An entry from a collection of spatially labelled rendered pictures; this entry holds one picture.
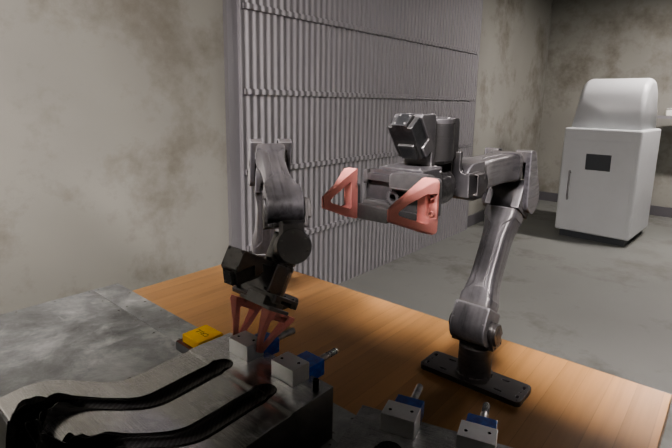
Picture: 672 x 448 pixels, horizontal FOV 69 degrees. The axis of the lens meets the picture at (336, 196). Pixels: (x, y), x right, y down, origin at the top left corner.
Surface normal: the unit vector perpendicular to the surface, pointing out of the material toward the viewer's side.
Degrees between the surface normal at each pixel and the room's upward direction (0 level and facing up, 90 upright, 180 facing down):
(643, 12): 90
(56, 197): 90
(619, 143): 90
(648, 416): 0
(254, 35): 90
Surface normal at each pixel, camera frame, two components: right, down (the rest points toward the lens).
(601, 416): 0.02, -0.98
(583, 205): -0.69, 0.13
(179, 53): 0.76, 0.14
